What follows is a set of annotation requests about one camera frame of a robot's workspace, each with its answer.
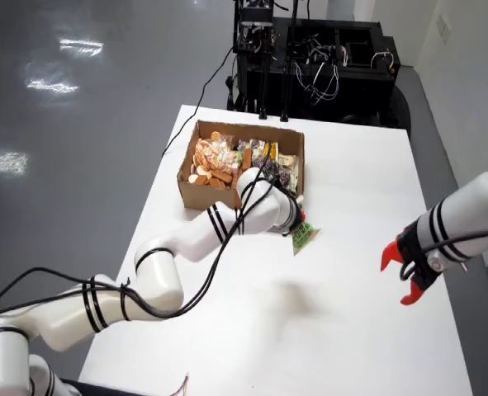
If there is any cream snack packet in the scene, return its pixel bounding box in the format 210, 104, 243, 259
278, 153, 301, 195

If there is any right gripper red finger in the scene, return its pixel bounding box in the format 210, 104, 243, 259
380, 241, 402, 273
400, 280, 427, 307

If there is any brown cardboard box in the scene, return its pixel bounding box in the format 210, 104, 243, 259
176, 119, 306, 211

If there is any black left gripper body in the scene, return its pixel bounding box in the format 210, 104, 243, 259
280, 194, 306, 238

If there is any dark patterned snack packet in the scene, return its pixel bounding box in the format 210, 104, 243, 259
237, 139, 264, 160

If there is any round orange cracker bag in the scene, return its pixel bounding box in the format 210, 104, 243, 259
192, 130, 239, 174

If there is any brown wafer snack packet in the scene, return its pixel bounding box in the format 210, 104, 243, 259
231, 148, 254, 177

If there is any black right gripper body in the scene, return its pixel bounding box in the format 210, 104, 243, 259
395, 225, 445, 292

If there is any short black stand pole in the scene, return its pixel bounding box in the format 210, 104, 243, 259
258, 24, 269, 121

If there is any brown sandwich biscuit packet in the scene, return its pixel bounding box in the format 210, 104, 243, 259
187, 164, 235, 190

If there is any purple snack packet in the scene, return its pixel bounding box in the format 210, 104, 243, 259
251, 158, 292, 191

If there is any black camera rig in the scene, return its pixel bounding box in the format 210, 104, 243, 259
233, 0, 276, 53

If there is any black equipment cart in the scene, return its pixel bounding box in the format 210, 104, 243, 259
226, 16, 412, 129

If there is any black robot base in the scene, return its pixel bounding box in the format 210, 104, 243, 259
57, 378, 178, 396

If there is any tall black stand pole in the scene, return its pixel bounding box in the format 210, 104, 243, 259
280, 0, 301, 124

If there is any long black floor cable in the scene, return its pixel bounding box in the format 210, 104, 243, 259
160, 45, 236, 158

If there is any green white snack packet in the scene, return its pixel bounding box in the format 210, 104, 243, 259
291, 221, 324, 257

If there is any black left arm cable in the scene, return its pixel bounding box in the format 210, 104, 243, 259
0, 160, 306, 321

